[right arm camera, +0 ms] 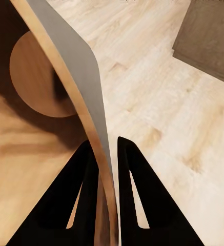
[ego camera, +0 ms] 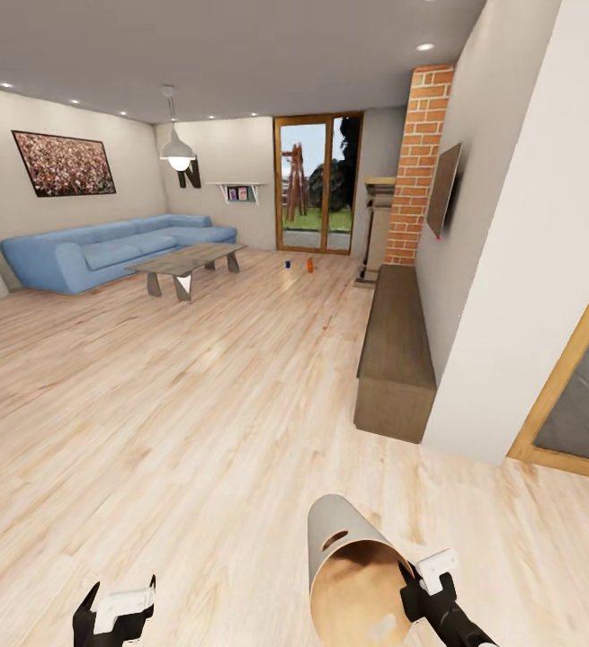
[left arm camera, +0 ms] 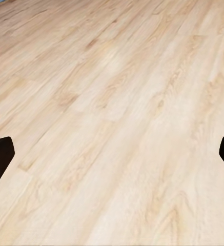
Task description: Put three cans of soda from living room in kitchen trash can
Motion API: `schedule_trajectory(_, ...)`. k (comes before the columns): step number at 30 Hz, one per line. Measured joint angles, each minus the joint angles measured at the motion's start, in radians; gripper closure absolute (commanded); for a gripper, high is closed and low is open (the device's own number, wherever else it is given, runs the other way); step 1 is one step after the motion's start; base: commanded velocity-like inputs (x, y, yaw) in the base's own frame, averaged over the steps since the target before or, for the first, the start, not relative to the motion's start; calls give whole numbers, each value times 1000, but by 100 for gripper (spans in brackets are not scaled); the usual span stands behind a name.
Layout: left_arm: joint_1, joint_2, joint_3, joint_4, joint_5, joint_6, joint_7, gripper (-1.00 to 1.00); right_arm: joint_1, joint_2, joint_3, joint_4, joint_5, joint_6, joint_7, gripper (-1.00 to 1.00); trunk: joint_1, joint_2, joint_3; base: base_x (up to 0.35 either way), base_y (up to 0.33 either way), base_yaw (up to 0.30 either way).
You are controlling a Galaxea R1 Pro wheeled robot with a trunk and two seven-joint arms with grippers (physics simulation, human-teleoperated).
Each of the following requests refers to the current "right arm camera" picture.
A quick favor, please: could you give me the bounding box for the trash can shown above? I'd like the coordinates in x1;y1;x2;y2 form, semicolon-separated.
0;0;119;246

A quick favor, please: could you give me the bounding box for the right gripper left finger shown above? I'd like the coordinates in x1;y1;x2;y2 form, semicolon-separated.
6;140;99;246

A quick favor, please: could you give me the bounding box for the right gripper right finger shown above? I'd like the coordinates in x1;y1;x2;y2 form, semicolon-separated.
117;136;205;246

